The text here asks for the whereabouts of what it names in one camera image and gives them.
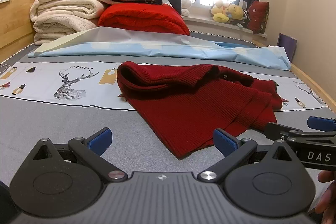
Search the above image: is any printed deer bed sheet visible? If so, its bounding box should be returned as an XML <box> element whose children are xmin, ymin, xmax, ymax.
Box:
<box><xmin>1</xmin><ymin>61</ymin><xmax>326</xmax><ymax>111</ymax></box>

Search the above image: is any purple box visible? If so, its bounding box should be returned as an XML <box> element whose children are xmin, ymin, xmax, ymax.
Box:
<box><xmin>277</xmin><ymin>33</ymin><xmax>297</xmax><ymax>62</ymax></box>

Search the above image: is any yellow plush toy pile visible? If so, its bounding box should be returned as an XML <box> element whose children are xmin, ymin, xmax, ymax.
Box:
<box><xmin>210</xmin><ymin>1</ymin><xmax>249</xmax><ymax>28</ymax></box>

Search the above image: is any white plush toy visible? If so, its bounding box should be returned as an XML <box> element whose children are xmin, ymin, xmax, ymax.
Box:
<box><xmin>181</xmin><ymin>0</ymin><xmax>192</xmax><ymax>17</ymax></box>

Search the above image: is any bright red folded blanket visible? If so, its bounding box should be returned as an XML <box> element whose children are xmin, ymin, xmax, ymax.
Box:
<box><xmin>98</xmin><ymin>3</ymin><xmax>190</xmax><ymax>36</ymax></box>

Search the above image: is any dark red knit sweater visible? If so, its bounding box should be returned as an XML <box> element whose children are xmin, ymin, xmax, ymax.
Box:
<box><xmin>117</xmin><ymin>61</ymin><xmax>282</xmax><ymax>159</ymax></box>

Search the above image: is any right hand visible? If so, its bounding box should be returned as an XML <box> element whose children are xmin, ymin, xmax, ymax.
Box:
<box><xmin>315</xmin><ymin>170</ymin><xmax>336</xmax><ymax>224</ymax></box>

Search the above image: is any light blue folded sheet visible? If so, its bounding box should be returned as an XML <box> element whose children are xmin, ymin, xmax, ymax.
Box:
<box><xmin>29</xmin><ymin>27</ymin><xmax>291</xmax><ymax>71</ymax></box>

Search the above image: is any wooden headboard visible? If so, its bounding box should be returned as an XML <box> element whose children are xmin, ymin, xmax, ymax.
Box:
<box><xmin>0</xmin><ymin>0</ymin><xmax>35</xmax><ymax>62</ymax></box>

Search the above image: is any cream folded quilt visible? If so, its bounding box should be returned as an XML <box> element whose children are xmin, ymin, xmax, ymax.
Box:
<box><xmin>29</xmin><ymin>0</ymin><xmax>105</xmax><ymax>46</ymax></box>

